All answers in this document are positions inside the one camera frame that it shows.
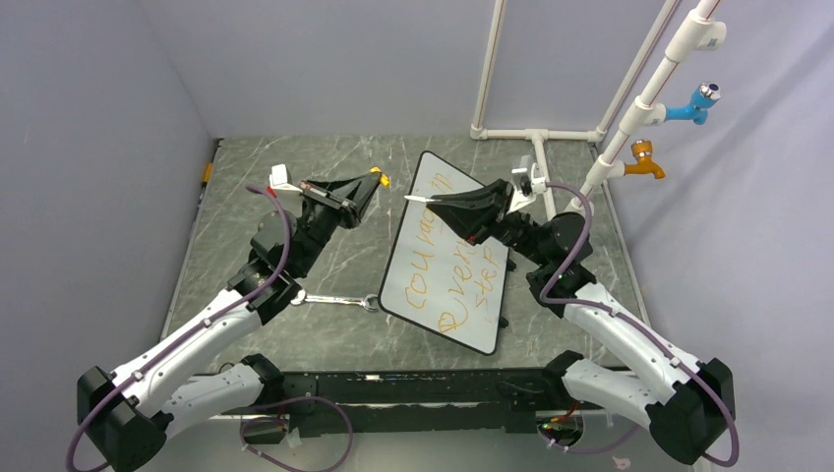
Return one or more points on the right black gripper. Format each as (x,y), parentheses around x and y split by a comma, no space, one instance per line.
(476,214)

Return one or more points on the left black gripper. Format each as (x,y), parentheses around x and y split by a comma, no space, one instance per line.
(360,189)

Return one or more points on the yellow marker cap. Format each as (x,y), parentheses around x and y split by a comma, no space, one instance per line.
(383,178)

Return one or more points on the yellow marker pen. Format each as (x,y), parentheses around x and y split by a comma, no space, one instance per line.
(419,199)

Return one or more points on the black-framed whiteboard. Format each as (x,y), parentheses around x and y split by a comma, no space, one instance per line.
(437,281)

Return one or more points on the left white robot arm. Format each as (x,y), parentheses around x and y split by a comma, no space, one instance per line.
(130,412)

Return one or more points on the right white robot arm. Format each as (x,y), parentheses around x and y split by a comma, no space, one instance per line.
(686,405)

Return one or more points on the silver wrench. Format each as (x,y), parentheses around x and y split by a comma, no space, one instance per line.
(367,302)

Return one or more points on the orange tap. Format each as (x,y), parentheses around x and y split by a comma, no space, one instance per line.
(642,151)

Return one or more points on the blue tap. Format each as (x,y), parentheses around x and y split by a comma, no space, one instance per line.
(697,110)

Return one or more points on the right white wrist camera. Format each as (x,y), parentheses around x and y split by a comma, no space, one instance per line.
(528,183)

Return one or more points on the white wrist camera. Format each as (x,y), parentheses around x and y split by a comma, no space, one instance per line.
(280,181)
(528,183)

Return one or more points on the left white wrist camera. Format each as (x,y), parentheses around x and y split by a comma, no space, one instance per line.
(280,181)

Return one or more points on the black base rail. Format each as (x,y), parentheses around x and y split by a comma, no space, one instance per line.
(513,401)

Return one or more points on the white pvc pipe frame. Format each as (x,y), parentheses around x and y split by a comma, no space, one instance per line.
(584,70)

